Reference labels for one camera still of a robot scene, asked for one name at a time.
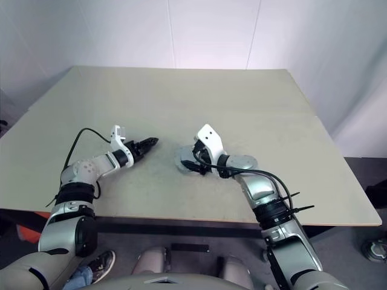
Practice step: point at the black metal table frame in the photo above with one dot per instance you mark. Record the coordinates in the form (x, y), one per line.
(181, 231)

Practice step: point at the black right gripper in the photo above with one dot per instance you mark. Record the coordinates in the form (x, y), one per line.
(202, 158)

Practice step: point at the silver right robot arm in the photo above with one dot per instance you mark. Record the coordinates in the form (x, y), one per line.
(263, 187)

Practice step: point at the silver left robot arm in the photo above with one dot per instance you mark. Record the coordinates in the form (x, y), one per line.
(60, 229)

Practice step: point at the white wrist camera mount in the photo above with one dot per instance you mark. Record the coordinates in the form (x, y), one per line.
(116, 142)
(210, 139)

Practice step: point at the silver round motor lid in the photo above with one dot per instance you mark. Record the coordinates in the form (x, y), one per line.
(184, 154)

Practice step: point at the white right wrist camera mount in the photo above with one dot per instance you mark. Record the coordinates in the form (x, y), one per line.
(210, 139)

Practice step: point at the black flat floor plate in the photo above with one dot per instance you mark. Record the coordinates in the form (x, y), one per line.
(190, 248)

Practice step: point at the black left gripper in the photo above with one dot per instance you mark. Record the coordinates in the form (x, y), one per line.
(135, 149)

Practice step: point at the grey robot torso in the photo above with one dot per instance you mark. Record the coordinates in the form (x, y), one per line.
(193, 284)

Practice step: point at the person's blue jeans leg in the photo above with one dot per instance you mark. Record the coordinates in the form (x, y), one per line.
(80, 278)

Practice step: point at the beige rounded robot leg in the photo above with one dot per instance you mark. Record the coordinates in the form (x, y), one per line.
(151, 259)
(237, 270)

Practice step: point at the orange object under table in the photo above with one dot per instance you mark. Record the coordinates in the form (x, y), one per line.
(28, 235)

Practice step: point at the person's patterned dark shoe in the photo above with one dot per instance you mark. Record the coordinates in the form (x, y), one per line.
(102, 264)

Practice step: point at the round grey floor device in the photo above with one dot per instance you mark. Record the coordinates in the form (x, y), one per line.
(375, 248)

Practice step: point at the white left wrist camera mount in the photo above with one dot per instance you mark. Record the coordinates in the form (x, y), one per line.
(116, 142)

